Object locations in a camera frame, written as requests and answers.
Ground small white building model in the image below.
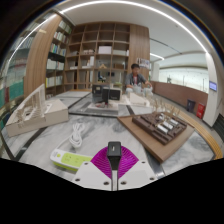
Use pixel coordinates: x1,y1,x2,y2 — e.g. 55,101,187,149
128,91,154,107

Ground wooden shelf unit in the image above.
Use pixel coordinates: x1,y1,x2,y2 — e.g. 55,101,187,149
23,21,151,98

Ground white architectural model, beige base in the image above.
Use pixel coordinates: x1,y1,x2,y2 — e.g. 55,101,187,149
4,83,70,138

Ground red bin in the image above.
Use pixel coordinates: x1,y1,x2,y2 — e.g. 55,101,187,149
195,102,206,120

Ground white and green power strip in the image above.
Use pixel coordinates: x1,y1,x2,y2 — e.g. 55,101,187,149
49,148,94,173

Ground black box building model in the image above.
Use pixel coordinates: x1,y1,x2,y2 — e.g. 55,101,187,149
91,84,123,104

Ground person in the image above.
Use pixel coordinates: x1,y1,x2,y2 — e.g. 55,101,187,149
124,63,154,96

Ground black charger block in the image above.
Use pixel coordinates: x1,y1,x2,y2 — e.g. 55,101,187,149
107,141,122,171

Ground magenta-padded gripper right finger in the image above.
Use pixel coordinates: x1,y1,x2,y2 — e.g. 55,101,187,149
114,148,158,192

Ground wooden base board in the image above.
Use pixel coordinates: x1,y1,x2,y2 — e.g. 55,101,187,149
117,113,196,164

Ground wall screen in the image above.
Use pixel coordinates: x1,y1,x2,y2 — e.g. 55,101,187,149
208,80,218,93

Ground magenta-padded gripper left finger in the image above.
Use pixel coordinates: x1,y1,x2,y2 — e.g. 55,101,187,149
70,148,116,192

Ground white coiled power cable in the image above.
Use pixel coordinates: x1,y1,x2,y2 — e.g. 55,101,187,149
54,122,84,153

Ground black bin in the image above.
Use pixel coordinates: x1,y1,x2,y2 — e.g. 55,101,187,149
186,98,197,113

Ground dark brown architectural model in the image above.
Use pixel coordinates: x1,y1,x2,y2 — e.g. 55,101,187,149
131,111,188,146

